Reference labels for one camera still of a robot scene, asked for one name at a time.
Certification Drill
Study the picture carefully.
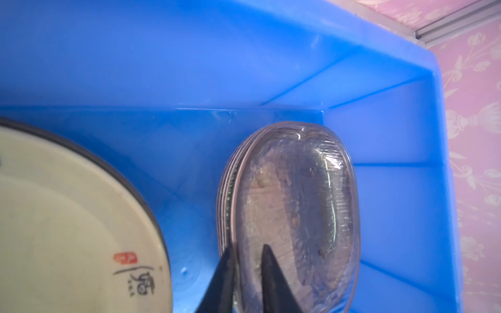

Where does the left gripper left finger black triangular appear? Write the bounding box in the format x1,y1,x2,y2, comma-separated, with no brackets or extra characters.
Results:
195,245,236,313

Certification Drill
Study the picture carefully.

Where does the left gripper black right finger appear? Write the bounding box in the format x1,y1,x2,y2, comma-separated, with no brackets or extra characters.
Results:
261,245,302,313

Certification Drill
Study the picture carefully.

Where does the clear glass plate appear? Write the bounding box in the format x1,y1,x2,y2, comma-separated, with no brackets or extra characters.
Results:
216,125,271,257

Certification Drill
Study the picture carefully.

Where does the brown tinted glass plate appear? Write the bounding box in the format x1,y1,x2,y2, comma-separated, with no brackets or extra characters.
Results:
230,121,361,312

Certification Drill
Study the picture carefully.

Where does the cream plate with black patch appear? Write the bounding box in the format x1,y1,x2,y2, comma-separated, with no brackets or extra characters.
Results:
1,118,173,312

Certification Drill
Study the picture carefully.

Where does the blue plastic bin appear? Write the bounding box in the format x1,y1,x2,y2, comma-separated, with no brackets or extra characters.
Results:
1,1,464,312

